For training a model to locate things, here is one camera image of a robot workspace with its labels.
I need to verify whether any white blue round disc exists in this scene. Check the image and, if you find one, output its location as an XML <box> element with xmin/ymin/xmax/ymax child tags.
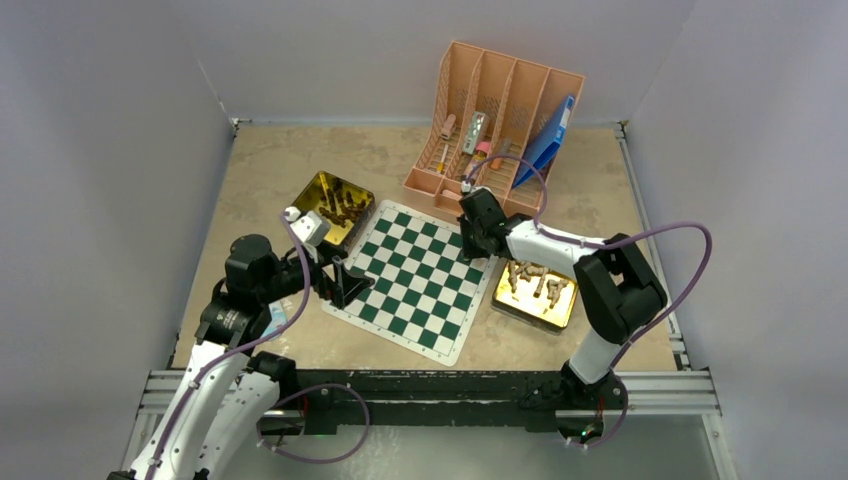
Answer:
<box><xmin>262</xmin><ymin>300</ymin><xmax>288</xmax><ymax>336</ymax></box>

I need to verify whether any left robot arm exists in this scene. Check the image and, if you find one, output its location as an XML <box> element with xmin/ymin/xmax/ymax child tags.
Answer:
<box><xmin>109</xmin><ymin>234</ymin><xmax>375</xmax><ymax>479</ymax></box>

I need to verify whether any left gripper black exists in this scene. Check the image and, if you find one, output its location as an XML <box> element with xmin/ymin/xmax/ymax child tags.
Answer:
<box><xmin>257</xmin><ymin>239</ymin><xmax>373</xmax><ymax>306</ymax></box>

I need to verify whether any gold tin with dark pieces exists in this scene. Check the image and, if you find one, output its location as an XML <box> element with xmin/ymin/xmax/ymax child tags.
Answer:
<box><xmin>293</xmin><ymin>171</ymin><xmax>376</xmax><ymax>250</ymax></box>

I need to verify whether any green white chess board mat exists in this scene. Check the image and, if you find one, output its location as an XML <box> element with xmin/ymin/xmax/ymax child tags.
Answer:
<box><xmin>322</xmin><ymin>200</ymin><xmax>497</xmax><ymax>367</ymax></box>

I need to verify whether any blue folder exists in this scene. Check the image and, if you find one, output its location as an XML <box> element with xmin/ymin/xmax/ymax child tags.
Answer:
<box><xmin>511</xmin><ymin>94</ymin><xmax>576</xmax><ymax>189</ymax></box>

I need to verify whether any grey box in organizer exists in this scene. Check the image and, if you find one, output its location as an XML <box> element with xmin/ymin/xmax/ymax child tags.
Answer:
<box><xmin>461</xmin><ymin>111</ymin><xmax>489</xmax><ymax>155</ymax></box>

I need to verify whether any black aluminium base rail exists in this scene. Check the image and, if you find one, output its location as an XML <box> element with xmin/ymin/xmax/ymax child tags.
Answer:
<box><xmin>119</xmin><ymin>368</ymin><xmax>737</xmax><ymax>480</ymax></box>

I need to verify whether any pink capped bottle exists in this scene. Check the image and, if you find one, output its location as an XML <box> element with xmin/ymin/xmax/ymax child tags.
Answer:
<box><xmin>463</xmin><ymin>141</ymin><xmax>491</xmax><ymax>180</ymax></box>

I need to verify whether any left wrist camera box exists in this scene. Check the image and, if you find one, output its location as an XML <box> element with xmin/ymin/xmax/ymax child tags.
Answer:
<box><xmin>282</xmin><ymin>206</ymin><xmax>331</xmax><ymax>247</ymax></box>

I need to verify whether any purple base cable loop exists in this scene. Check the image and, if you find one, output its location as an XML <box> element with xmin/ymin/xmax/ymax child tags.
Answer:
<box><xmin>254</xmin><ymin>382</ymin><xmax>372</xmax><ymax>465</ymax></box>

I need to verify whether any gold tin with white pieces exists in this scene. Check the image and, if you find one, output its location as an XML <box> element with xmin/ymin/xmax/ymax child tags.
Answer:
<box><xmin>491</xmin><ymin>260</ymin><xmax>578</xmax><ymax>335</ymax></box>

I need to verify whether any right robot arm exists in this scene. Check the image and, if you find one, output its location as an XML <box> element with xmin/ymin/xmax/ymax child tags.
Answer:
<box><xmin>458</xmin><ymin>184</ymin><xmax>668</xmax><ymax>407</ymax></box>

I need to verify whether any pink desk organizer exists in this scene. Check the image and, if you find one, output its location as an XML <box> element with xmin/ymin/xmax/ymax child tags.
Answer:
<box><xmin>404</xmin><ymin>41</ymin><xmax>585</xmax><ymax>217</ymax></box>

